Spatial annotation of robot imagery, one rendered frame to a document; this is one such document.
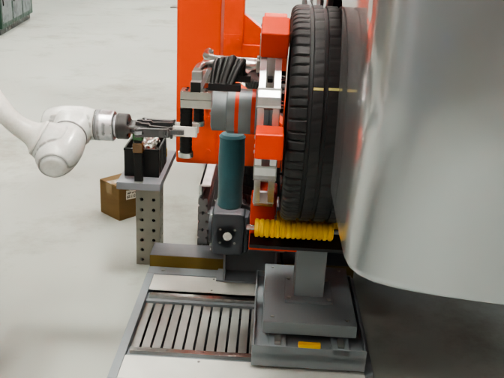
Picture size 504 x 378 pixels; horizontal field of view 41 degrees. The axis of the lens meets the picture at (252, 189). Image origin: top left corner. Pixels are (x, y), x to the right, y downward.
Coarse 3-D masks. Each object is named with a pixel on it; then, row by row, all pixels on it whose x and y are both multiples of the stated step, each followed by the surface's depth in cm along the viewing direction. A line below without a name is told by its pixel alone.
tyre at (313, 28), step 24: (312, 24) 188; (336, 24) 187; (312, 48) 183; (336, 48) 182; (312, 72) 180; (336, 72) 180; (312, 96) 179; (336, 96) 178; (288, 120) 180; (312, 120) 179; (336, 120) 179; (288, 144) 182; (312, 144) 180; (288, 168) 185; (312, 168) 184; (288, 192) 190; (312, 192) 189; (288, 216) 202; (312, 216) 203
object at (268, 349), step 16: (256, 272) 258; (256, 288) 246; (352, 288) 250; (256, 304) 240; (256, 320) 230; (256, 336) 221; (272, 336) 218; (288, 336) 222; (304, 336) 223; (320, 336) 223; (256, 352) 214; (272, 352) 214; (288, 352) 213; (304, 352) 213; (320, 352) 213; (336, 352) 213; (352, 352) 212; (320, 368) 215; (336, 368) 215; (352, 368) 215
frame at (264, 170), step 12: (264, 60) 187; (276, 60) 187; (264, 72) 186; (276, 72) 186; (264, 84) 184; (276, 84) 184; (264, 96) 183; (276, 96) 183; (264, 108) 184; (276, 108) 183; (276, 120) 185; (264, 168) 190; (276, 168) 190; (264, 180) 193; (264, 192) 210; (264, 204) 209
